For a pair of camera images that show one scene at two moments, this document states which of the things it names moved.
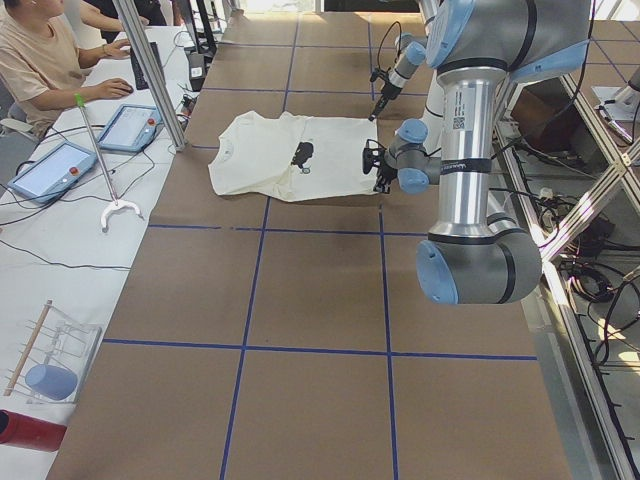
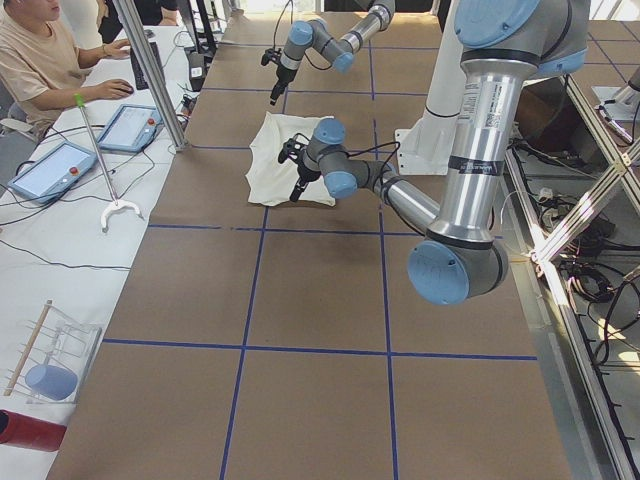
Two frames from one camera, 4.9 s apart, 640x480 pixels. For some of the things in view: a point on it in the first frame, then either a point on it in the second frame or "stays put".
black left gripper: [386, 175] -> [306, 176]
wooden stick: [28, 348] stays put
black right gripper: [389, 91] -> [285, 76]
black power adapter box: [197, 71] stays put
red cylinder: [28, 432] stays put
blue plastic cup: [52, 382] stays put
